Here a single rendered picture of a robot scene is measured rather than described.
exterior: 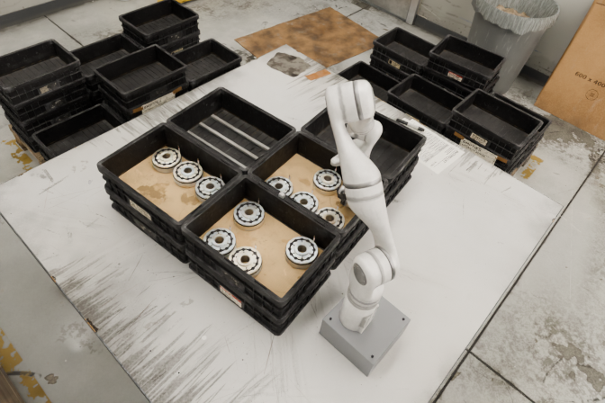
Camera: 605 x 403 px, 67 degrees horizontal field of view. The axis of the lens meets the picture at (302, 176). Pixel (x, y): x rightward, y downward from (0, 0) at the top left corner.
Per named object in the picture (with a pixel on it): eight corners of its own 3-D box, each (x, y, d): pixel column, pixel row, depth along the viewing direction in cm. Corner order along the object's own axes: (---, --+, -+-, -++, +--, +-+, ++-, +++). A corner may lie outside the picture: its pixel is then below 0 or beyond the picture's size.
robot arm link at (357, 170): (320, 89, 101) (342, 196, 107) (363, 80, 99) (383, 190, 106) (324, 85, 110) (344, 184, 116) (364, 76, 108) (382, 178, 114)
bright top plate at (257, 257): (267, 257, 141) (267, 256, 141) (248, 281, 135) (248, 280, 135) (241, 241, 145) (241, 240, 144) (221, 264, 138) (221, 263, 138)
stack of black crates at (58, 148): (110, 132, 275) (101, 102, 258) (139, 158, 262) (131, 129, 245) (44, 165, 253) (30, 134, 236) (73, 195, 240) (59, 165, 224)
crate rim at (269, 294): (341, 239, 142) (343, 235, 140) (282, 309, 125) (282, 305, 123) (245, 177, 156) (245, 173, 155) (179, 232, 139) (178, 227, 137)
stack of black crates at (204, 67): (214, 81, 318) (212, 37, 293) (243, 101, 306) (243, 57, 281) (166, 104, 296) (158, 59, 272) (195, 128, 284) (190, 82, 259)
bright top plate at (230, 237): (241, 238, 145) (241, 237, 145) (221, 260, 139) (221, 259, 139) (217, 223, 148) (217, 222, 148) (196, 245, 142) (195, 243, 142)
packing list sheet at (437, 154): (466, 150, 207) (467, 149, 206) (440, 176, 194) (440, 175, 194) (406, 115, 220) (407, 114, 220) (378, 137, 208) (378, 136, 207)
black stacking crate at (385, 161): (419, 159, 184) (427, 138, 176) (383, 202, 167) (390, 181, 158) (338, 116, 198) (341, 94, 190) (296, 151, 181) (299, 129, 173)
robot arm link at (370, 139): (376, 156, 145) (351, 147, 148) (387, 119, 134) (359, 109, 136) (370, 170, 141) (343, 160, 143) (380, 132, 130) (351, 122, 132)
